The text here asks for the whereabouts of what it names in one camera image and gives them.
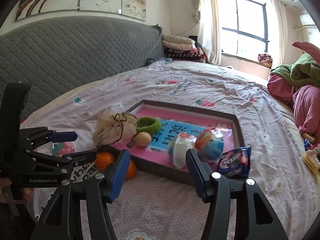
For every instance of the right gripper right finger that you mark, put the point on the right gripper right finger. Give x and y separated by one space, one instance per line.
255 217

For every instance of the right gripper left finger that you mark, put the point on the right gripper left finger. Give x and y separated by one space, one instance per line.
61 218

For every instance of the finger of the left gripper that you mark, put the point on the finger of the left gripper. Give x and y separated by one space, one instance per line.
63 136

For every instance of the orange tangerine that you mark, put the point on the orange tangerine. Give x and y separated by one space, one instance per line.
103 160
132 170

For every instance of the cream sheer hair scrunchie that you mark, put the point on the cream sheer hair scrunchie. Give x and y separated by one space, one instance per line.
114 127

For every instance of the blue oreo cookie packet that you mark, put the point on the blue oreo cookie packet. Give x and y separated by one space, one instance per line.
235 164

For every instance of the blue surprise egg toy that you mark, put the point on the blue surprise egg toy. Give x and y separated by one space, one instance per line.
209 145

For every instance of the green knitted hair scrunchie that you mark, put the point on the green knitted hair scrunchie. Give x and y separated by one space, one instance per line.
149 125

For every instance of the white blue surprise egg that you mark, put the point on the white blue surprise egg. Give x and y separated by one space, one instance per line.
178 147

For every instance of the left hand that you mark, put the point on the left hand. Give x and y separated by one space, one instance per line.
14 194

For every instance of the grey quilted headboard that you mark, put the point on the grey quilted headboard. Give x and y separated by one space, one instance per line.
59 54

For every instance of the snack packets pile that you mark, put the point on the snack packets pile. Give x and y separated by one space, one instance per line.
311 155

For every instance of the tan walnut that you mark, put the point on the tan walnut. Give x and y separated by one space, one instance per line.
142 139

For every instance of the dark shallow cardboard box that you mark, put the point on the dark shallow cardboard box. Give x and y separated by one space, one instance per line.
173 173

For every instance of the pink and blue book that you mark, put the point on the pink and blue book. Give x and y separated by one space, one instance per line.
179 129

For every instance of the pink bundled duvet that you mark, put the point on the pink bundled duvet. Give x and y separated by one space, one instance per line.
304 102

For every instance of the green blanket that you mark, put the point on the green blanket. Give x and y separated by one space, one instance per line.
305 71

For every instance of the stack of folded blankets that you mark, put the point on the stack of folded blankets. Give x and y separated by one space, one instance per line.
183 49

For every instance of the pink floral bag on sill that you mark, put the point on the pink floral bag on sill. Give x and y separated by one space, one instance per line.
265 59

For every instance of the white curtain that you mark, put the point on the white curtain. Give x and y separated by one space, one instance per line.
209 31

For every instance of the white air conditioner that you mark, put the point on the white air conditioner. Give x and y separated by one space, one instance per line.
306 20

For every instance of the window with dark frame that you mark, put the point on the window with dark frame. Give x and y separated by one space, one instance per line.
244 28

